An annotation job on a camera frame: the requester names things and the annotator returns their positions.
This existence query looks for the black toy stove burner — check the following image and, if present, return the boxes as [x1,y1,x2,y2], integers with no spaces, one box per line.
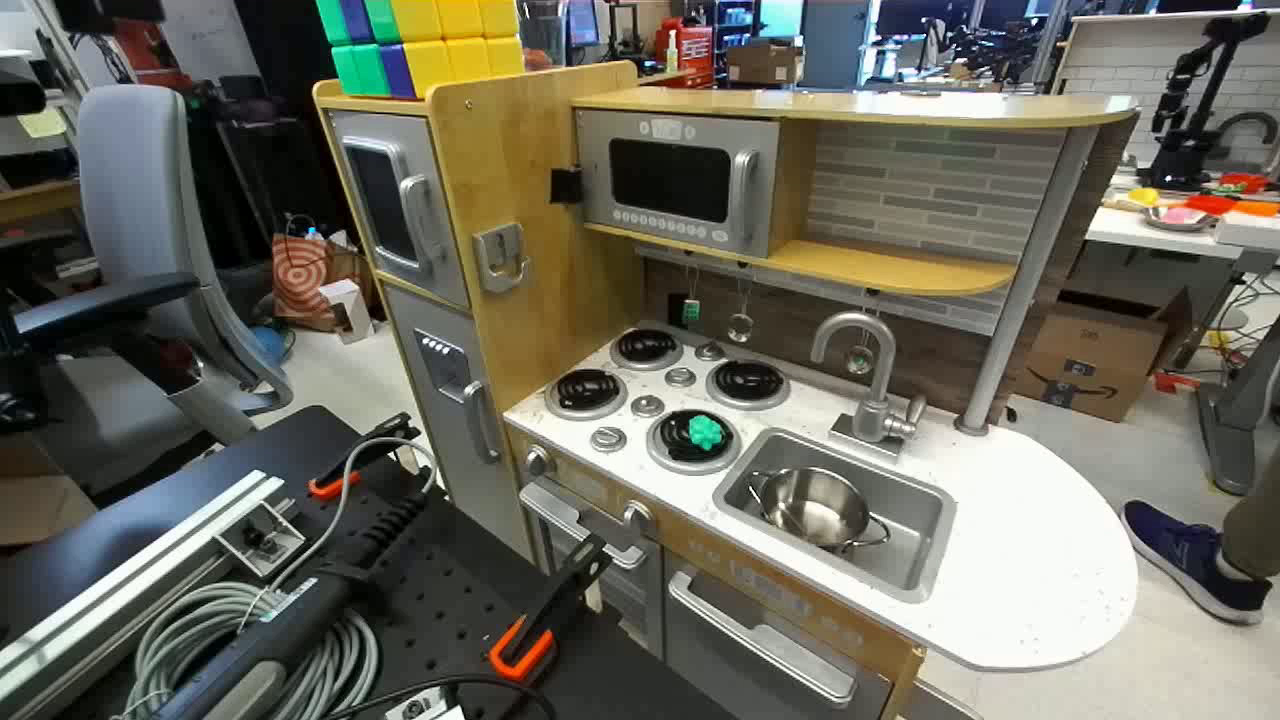
[646,404,743,478]
[705,355,793,413]
[607,324,692,378]
[544,363,634,426]

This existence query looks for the blue sneaker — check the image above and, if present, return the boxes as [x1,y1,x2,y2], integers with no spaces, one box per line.
[1122,497,1276,630]

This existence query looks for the grey office chair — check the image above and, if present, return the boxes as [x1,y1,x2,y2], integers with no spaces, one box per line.
[0,82,296,443]

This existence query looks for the grey toy sink basin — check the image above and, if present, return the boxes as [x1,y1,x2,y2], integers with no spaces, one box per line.
[714,426,960,605]

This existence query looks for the patterned orange woven bag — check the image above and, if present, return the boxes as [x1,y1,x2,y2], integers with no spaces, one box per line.
[267,233,351,338]

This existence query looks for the black clamp small orange grip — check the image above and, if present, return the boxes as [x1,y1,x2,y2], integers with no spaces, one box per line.
[304,413,423,509]

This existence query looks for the grey toy oven door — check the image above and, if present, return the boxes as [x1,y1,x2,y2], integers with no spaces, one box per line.
[518,458,670,657]

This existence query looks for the grey toy wall phone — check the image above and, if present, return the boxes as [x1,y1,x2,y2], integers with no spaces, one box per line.
[471,215,528,297]

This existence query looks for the large cardboard box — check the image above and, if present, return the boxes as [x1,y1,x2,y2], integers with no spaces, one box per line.
[1010,284,1196,428]

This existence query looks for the grey coiled cable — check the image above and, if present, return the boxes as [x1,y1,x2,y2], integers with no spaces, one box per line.
[118,575,385,720]

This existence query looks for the grey toy microwave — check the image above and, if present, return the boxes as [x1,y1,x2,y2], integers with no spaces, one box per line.
[573,110,783,262]

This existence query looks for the wooden toy play kitchen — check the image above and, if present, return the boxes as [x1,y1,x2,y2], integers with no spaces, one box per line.
[309,58,1145,720]

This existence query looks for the colourful foam block cube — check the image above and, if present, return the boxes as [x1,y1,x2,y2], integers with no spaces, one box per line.
[314,0,528,104]

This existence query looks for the small steel pot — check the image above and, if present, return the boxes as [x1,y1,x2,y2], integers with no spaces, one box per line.
[743,462,898,555]

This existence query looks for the silver toy faucet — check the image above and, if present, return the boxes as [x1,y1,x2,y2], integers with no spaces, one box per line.
[807,307,931,466]

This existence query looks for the long black tube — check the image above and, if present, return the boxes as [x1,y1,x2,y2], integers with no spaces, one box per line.
[151,497,436,720]

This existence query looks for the standing person olive trousers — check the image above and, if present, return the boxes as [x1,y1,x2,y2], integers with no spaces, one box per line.
[1216,443,1280,583]

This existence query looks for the silver hanging toy utensil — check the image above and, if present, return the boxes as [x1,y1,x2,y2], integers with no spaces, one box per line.
[724,277,760,348]

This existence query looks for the black clamp large orange grip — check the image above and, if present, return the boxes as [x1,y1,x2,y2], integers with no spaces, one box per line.
[484,537,617,690]

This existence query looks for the white work table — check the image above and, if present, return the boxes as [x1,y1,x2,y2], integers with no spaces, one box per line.
[1085,195,1280,264]

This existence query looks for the aluminium extrusion rail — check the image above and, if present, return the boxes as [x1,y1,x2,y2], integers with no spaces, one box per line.
[0,470,291,711]

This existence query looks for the grey toy fridge door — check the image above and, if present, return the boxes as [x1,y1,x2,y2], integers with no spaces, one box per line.
[380,284,536,555]

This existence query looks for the grey toy freezer door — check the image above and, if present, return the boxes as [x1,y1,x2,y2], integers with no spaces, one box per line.
[330,110,471,316]

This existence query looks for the green toy grapes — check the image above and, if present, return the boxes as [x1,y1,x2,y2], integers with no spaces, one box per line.
[677,413,738,462]

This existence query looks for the grey toy dishwasher door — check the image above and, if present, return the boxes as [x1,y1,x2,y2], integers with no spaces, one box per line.
[662,555,925,720]

